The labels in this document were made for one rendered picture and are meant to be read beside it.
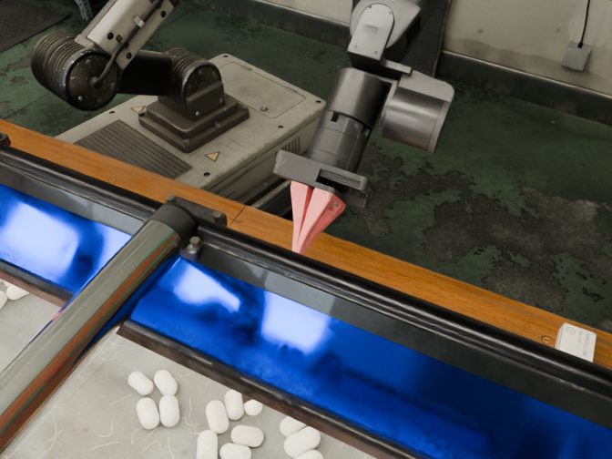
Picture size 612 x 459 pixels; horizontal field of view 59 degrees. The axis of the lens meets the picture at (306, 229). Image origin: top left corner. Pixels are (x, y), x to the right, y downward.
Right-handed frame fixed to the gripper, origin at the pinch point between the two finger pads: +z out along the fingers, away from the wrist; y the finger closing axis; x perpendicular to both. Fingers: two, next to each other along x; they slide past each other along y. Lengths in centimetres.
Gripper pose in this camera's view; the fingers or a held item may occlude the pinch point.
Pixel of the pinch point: (299, 249)
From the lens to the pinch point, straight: 58.2
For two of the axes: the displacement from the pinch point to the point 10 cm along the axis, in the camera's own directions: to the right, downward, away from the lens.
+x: 2.8, 1.3, 9.5
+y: 8.9, 3.3, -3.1
